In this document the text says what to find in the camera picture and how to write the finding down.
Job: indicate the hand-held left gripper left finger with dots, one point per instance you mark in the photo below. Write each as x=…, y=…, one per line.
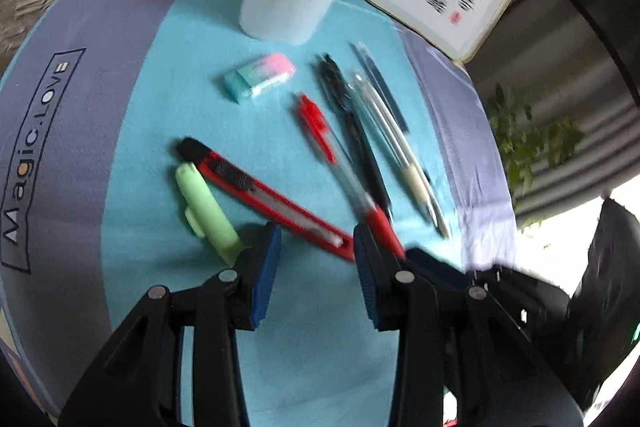
x=265, y=279

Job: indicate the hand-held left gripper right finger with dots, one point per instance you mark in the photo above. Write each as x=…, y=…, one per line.
x=372, y=292

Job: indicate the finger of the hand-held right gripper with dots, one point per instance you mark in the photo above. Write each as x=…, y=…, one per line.
x=432, y=263

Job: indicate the white pen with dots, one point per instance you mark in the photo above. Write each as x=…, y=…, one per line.
x=442, y=223

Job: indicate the clear pen with beige grip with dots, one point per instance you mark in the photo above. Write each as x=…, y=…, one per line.
x=417, y=182

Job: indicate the red utility knife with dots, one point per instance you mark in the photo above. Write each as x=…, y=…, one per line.
x=270, y=197

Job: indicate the green highlighter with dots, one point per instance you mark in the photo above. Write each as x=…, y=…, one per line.
x=205, y=207

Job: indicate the black pen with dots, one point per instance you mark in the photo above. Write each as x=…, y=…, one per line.
x=350, y=122

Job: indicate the red capped clear pen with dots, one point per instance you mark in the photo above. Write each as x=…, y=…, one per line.
x=315, y=119

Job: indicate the dark cloth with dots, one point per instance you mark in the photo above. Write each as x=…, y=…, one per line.
x=610, y=247

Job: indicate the green potted plant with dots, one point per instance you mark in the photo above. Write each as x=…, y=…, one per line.
x=525, y=142

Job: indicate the pink and teal eraser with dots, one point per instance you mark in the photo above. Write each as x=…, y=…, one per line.
x=260, y=74

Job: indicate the blue and grey printed tablecloth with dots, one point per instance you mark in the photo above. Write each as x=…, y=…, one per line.
x=75, y=157

